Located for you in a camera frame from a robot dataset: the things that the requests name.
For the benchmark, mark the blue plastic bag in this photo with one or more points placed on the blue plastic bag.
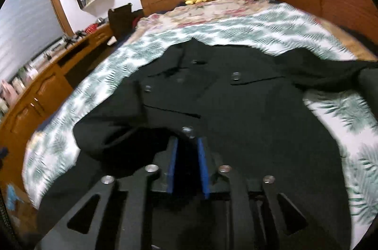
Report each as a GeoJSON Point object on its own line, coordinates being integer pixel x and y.
{"type": "Point", "coordinates": [12, 195]}

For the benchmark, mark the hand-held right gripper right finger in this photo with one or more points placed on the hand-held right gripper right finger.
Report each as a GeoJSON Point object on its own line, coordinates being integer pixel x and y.
{"type": "Point", "coordinates": [203, 167]}

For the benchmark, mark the black desk gadget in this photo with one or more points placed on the black desk gadget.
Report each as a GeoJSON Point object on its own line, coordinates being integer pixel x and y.
{"type": "Point", "coordinates": [73, 38]}

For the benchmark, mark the wooden desk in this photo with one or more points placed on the wooden desk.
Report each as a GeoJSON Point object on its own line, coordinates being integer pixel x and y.
{"type": "Point", "coordinates": [44, 96]}

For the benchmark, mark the grey window blind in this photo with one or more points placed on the grey window blind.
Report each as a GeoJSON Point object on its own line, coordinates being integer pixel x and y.
{"type": "Point", "coordinates": [26, 25]}

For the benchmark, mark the leaf-print bedsheet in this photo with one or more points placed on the leaf-print bedsheet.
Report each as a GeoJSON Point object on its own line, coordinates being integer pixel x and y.
{"type": "Point", "coordinates": [236, 28]}

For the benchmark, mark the white paper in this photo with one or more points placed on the white paper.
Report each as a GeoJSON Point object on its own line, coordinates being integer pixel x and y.
{"type": "Point", "coordinates": [112, 40]}

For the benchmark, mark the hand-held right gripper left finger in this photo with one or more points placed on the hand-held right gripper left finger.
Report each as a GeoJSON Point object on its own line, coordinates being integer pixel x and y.
{"type": "Point", "coordinates": [172, 162]}

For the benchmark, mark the red basket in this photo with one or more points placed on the red basket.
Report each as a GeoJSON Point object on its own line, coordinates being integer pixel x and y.
{"type": "Point", "coordinates": [91, 28]}

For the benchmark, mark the black coat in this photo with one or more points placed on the black coat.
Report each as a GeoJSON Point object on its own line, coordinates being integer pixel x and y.
{"type": "Point", "coordinates": [236, 120]}

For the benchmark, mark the dark chair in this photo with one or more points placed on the dark chair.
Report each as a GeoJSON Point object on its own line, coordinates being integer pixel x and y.
{"type": "Point", "coordinates": [119, 21]}

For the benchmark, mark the floral blanket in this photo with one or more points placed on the floral blanket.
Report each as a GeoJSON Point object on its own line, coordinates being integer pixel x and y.
{"type": "Point", "coordinates": [189, 16]}

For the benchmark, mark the row of books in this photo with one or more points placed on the row of books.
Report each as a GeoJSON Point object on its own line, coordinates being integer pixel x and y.
{"type": "Point", "coordinates": [17, 84]}

